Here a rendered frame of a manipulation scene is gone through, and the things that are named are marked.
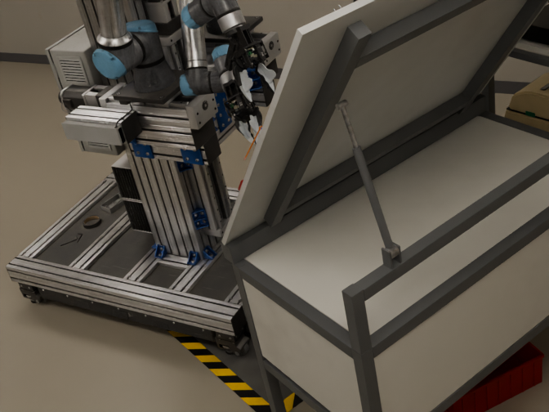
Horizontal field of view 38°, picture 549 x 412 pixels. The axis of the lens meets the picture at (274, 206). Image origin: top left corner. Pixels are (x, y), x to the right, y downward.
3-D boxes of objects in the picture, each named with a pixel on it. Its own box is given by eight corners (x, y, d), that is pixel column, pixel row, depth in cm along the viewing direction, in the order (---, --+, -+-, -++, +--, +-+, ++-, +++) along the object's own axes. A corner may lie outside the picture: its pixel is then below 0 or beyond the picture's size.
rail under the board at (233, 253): (224, 257, 254) (220, 241, 251) (475, 106, 305) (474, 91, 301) (234, 265, 250) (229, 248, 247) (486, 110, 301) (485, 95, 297)
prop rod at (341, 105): (338, 104, 189) (375, 212, 198) (346, 99, 190) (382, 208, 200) (334, 104, 190) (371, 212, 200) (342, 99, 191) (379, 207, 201)
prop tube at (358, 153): (385, 258, 205) (348, 150, 195) (392, 253, 206) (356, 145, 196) (393, 261, 202) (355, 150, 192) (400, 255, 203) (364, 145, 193)
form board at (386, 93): (479, 94, 300) (476, 91, 300) (644, -129, 212) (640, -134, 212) (224, 246, 249) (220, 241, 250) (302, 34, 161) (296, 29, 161)
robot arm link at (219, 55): (236, 53, 266) (229, 38, 258) (246, 79, 261) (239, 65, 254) (214, 62, 266) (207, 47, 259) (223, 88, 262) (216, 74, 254)
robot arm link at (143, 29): (171, 51, 282) (161, 15, 275) (147, 68, 274) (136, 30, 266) (145, 49, 289) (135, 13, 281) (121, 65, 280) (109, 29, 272)
